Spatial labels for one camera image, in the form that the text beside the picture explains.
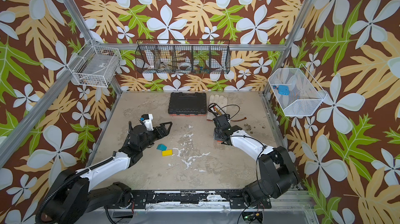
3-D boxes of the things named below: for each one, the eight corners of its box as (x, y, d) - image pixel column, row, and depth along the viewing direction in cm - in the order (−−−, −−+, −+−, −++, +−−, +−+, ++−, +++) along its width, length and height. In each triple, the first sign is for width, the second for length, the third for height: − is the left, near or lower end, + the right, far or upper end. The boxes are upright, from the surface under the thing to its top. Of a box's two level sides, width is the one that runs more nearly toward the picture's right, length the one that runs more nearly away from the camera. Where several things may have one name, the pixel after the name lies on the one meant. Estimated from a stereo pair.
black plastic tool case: (167, 116, 107) (166, 112, 103) (171, 96, 120) (170, 91, 116) (206, 117, 107) (207, 112, 103) (206, 96, 120) (206, 91, 116)
